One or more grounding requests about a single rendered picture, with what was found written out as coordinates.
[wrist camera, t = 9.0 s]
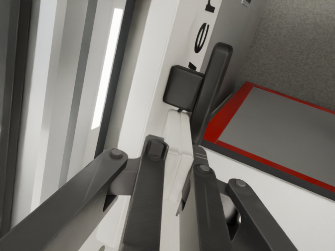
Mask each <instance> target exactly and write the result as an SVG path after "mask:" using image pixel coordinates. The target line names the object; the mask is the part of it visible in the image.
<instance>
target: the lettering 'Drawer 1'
mask: <svg viewBox="0 0 335 251"><path fill-rule="evenodd" d="M205 10H206V11H209V12H212V13H214V10H215V7H213V6H211V5H210V0H208V4H207V5H206V9H205ZM206 24H207V23H204V24H203V25H202V26H201V28H200V30H199V32H198V35H197V38H196V42H195V47H194V51H195V53H199V52H200V50H201V49H202V47H203V45H204V42H205V40H206V37H207V33H208V29H209V24H208V25H207V30H206V34H205V37H204V40H203V43H202V45H201V46H200V44H201V40H202V37H203V34H204V30H205V27H206ZM202 30H203V31H202ZM201 31H202V34H201V38H200V41H199V44H198V46H197V42H198V38H199V35H200V33H201ZM188 68H190V69H192V70H194V71H196V68H197V67H195V66H194V65H193V64H192V63H191V62H189V65H188ZM182 111H183V110H182V109H178V111H177V112H179V113H180V112H182Z"/></svg>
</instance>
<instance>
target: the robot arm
mask: <svg viewBox="0 0 335 251"><path fill-rule="evenodd" d="M119 195H123V196H131V197H130V201H129V206H128V210H127V214H126V219H125V223H124V227H123V232H122V236H121V240H120V245H119V249H118V251H160V239H161V223H162V207H163V199H167V201H169V202H173V203H177V202H179V200H180V197H181V195H182V198H181V201H180V204H179V207H178V210H177V213H176V216H178V214H179V251H298V250H297V248H296V247H295V246H294V244H293V243H292V241H291V240H290V239H289V237H288V236H287V235H286V233H285V232H284V231H283V229H282V228H281V227H280V225H279V224H278V223H277V221H276V220H275V219H274V217H273V216H272V215H271V213H270V212H269V210H268V209H267V208H266V206H265V205H264V204H263V202H262V201H261V200H260V198H259V197H258V196H257V194H256V193H255V192H254V190H253V189H252V188H251V186H250V185H249V184H248V183H246V182H245V181H243V180H241V179H236V178H231V179H229V181H228V183H225V182H223V181H221V180H219V179H217V178H216V175H215V172H214V170H213V169H212V168H211V167H209V164H208V160H207V154H206V151H205V150H204V149H203V147H200V146H196V145H192V141H191V132H190V124H189V115H188V114H187V113H185V112H180V113H179V112H177V110H174V109H170V110H168V113H167V118H166V121H165V124H164V128H163V131H162V134H161V137H159V136H155V135H151V134H149V135H147V136H146V138H145V141H144V145H143V149H142V152H141V156H140V157H138V158H128V155H127V154H126V153H125V152H124V151H122V150H119V149H117V148H109V149H106V150H104V151H103V152H102V153H101V154H100V155H98V156H97V157H96V158H95V159H94V160H92V161H91V162H90V163H89V164H88V165H87V166H85V167H84V168H83V169H82V170H81V171H80V172H78V173H77V174H76V175H75V176H74V177H72V178H71V179H70V180H69V181H68V182H67V183H65V184H64V185H63V186H62V187H61V188H59V189H58V190H57V191H56V192H55V193H54V194H52V195H51V196H50V197H49V198H48V199H47V200H45V201H44V202H43V203H42V204H41V205H39V206H38V207H37V208H36V209H35V210H34V211H32V212H31V213H30V214H29V215H28V216H26V217H25V218H24V219H23V220H22V221H21V222H19V223H18V224H17V225H16V226H15V227H14V228H12V229H11V230H10V231H9V232H8V233H6V234H5V235H4V236H3V237H2V238H1V239H0V251H79V249H80V248H81V247H82V246H83V244H84V243H85V242H86V240H87V239H88V238H89V236H90V235H91V234H92V233H93V231H94V230H95V229H96V227H97V226H98V225H99V223H100V222H101V221H102V219H103V218H104V217H105V216H106V214H107V213H108V212H109V210H110V209H111V208H112V206H113V205H114V204H115V203H116V201H117V200H118V197H119ZM240 217H241V222H239V218H240Z"/></svg>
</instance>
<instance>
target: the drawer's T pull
mask: <svg viewBox="0 0 335 251"><path fill-rule="evenodd" d="M232 53H233V47H232V46H231V45H229V44H225V43H222V42H218V43H216V44H215V46H214V48H213V50H212V53H211V56H210V59H209V62H208V65H207V68H206V71H205V74H203V73H200V72H197V71H194V70H192V69H189V68H186V67H183V66H180V65H175V66H172V68H171V70H170V74H169V77H168V81H167V85H166V89H165V92H164V96H163V102H165V103H166V104H169V105H172V106H174V107H177V108H179V109H182V110H184V111H187V112H189V113H192V114H191V117H190V120H189V124H190V132H191V141H192V145H196V146H199V145H200V144H201V142H202V139H203V137H204V134H205V131H206V128H207V125H208V122H209V119H210V117H211V114H212V111H213V108H214V105H215V102H216V99H217V97H218V94H219V91H220V88H221V85H222V82H223V79H224V76H225V74H226V71H227V68H228V65H229V62H230V59H231V56H232Z"/></svg>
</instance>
